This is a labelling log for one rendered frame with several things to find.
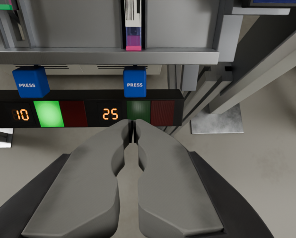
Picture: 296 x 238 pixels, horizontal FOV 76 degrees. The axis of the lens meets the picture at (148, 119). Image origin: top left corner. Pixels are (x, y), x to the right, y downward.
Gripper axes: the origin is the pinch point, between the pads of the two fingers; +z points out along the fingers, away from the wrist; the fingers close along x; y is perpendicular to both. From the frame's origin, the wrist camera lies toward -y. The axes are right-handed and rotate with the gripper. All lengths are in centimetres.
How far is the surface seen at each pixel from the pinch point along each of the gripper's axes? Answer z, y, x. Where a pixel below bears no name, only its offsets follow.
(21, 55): 7.2, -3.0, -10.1
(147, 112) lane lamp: 10.3, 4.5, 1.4
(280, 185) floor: 48, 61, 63
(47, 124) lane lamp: 10.2, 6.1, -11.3
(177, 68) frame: 52, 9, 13
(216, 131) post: 64, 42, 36
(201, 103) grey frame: 22.8, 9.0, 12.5
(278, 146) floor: 60, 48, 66
